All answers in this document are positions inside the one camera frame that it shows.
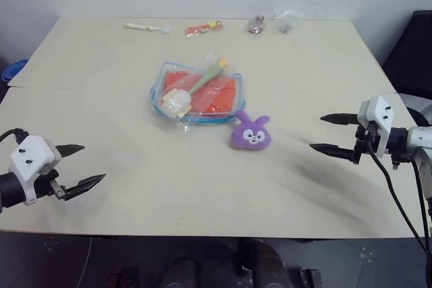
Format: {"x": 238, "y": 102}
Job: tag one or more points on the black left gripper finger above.
{"x": 82, "y": 185}
{"x": 69, "y": 150}

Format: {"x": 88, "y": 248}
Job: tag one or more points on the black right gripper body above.
{"x": 366, "y": 139}

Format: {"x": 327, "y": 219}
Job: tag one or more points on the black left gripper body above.
{"x": 45, "y": 185}

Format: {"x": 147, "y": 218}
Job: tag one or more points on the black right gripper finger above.
{"x": 334, "y": 150}
{"x": 341, "y": 119}

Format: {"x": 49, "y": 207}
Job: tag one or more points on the purple bunny plush toy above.
{"x": 251, "y": 134}

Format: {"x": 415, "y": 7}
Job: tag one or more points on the clear pouch with orange cloth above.
{"x": 158, "y": 99}

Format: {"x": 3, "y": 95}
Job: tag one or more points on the orange cloth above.
{"x": 222, "y": 95}

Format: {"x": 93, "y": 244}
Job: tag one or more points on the grey chair with black armrest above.
{"x": 420, "y": 106}

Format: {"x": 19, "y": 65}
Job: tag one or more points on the blue plastic basin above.
{"x": 13, "y": 71}

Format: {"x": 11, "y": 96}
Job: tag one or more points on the clear packet with small item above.
{"x": 285, "y": 25}

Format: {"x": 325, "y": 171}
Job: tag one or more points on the brown item in clear packet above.
{"x": 256, "y": 25}

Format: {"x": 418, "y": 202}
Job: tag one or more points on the dark rounded shape under table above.
{"x": 263, "y": 257}

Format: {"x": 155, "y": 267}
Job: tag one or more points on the white toothbrush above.
{"x": 141, "y": 27}

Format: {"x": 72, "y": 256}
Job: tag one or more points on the orange toy in clear packet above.
{"x": 199, "y": 30}

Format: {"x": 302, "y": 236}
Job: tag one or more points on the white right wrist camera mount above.
{"x": 379, "y": 116}

